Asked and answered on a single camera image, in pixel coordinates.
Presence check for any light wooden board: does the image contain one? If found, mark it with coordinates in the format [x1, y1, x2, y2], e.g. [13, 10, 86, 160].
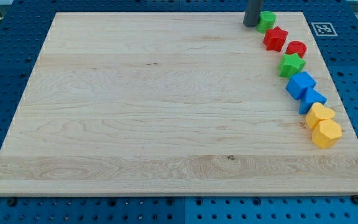
[0, 12, 358, 197]

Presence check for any red star block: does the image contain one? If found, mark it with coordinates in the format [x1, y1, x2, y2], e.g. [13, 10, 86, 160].
[263, 26, 288, 52]

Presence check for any green star block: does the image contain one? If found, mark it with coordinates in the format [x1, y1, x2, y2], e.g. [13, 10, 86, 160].
[278, 53, 306, 79]

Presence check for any gray cylindrical pusher rod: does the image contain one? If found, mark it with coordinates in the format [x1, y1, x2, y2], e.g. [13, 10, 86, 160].
[243, 0, 264, 27]

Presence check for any blue cube block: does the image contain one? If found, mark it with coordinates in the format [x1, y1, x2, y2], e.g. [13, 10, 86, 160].
[285, 72, 316, 100]

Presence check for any green cylinder block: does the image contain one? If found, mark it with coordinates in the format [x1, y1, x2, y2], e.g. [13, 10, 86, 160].
[256, 11, 277, 34]

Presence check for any blue triangle block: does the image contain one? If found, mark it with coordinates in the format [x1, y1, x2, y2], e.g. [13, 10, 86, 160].
[299, 87, 327, 114]

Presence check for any red cylinder block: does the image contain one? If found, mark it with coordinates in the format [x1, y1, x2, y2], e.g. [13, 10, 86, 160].
[285, 40, 307, 58]

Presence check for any yellow hexagon block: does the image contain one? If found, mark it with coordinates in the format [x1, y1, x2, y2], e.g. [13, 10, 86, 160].
[311, 119, 342, 149]

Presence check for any white fiducial marker tag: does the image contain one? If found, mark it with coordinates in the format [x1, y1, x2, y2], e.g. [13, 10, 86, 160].
[311, 22, 337, 37]

